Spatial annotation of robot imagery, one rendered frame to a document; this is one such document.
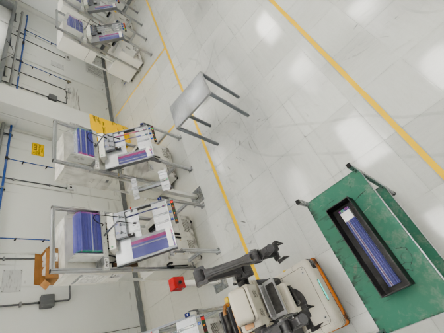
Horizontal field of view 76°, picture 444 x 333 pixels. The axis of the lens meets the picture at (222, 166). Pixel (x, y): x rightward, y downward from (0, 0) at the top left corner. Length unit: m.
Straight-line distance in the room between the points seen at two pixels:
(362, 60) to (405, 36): 0.42
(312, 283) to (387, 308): 1.03
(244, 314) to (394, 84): 2.53
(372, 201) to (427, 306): 0.61
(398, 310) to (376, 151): 1.59
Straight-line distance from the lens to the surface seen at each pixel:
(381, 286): 2.02
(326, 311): 2.92
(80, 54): 7.33
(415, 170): 3.02
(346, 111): 3.39
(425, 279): 1.98
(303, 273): 2.97
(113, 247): 3.66
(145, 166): 4.65
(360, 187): 2.09
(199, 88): 3.79
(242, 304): 2.02
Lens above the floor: 2.90
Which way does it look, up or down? 44 degrees down
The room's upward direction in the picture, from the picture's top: 71 degrees counter-clockwise
